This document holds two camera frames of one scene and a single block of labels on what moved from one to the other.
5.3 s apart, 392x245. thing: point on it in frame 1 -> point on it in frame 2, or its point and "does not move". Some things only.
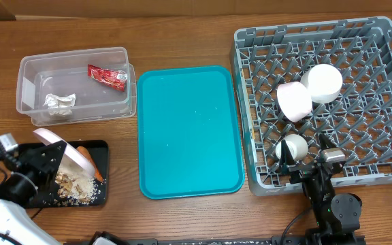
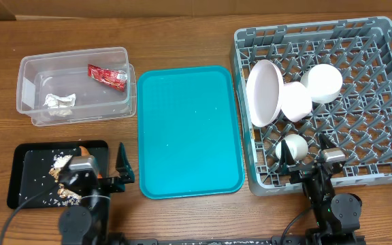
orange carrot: [98, 174] does not move
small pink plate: [295, 100] does not move
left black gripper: [39, 154] -> [116, 186]
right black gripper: [300, 171] does not move
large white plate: [69, 154] -> [265, 93]
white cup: [297, 145] does not move
